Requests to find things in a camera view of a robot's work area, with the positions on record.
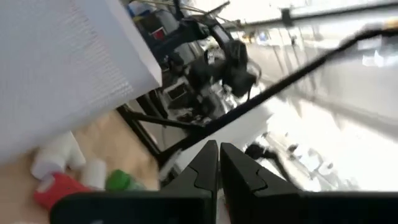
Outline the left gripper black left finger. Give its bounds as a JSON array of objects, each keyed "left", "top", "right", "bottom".
[{"left": 49, "top": 139, "right": 219, "bottom": 224}]

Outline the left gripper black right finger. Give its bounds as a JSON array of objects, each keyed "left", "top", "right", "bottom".
[{"left": 219, "top": 142, "right": 398, "bottom": 224}]

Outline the white perforated plastic basket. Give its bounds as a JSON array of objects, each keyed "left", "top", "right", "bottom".
[{"left": 0, "top": 0, "right": 163, "bottom": 164}]

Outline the green capped bottle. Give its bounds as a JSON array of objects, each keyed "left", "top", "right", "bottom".
[{"left": 104, "top": 169, "right": 146, "bottom": 192}]

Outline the red and white packet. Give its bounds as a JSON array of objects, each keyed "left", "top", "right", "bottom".
[{"left": 33, "top": 172, "right": 91, "bottom": 212}]

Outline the large white plastic bottle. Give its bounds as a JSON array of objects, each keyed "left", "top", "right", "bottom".
[{"left": 30, "top": 131, "right": 87, "bottom": 180}]

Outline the black table frame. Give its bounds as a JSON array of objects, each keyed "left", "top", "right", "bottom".
[{"left": 116, "top": 26, "right": 398, "bottom": 169}]

